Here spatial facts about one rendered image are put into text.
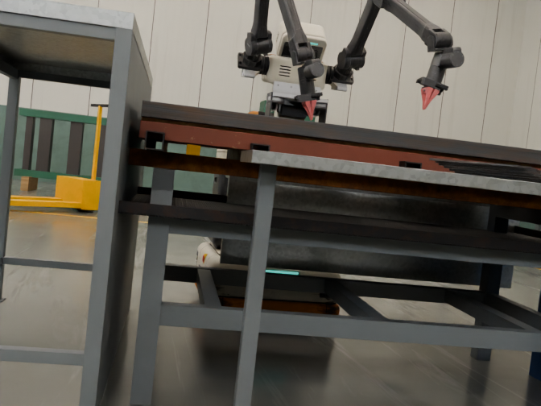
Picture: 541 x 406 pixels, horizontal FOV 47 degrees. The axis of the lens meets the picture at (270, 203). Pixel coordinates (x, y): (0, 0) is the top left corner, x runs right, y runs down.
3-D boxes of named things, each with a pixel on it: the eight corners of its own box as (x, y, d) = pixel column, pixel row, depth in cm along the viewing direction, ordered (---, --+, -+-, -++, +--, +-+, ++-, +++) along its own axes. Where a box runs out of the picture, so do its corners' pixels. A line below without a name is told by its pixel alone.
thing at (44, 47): (132, 29, 153) (134, 13, 153) (-134, -9, 144) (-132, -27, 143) (151, 88, 281) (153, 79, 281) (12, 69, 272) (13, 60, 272)
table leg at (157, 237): (150, 404, 179) (175, 170, 175) (129, 403, 178) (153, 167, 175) (151, 397, 185) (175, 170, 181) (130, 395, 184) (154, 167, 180)
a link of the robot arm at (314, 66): (309, 49, 244) (290, 51, 240) (324, 43, 233) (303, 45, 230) (315, 80, 245) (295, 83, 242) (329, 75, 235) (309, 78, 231)
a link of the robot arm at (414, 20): (394, 4, 254) (371, 4, 250) (398, -11, 250) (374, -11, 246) (453, 51, 223) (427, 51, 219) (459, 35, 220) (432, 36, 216)
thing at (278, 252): (510, 288, 278) (521, 210, 276) (220, 263, 258) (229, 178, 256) (505, 287, 282) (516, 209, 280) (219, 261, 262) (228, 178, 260)
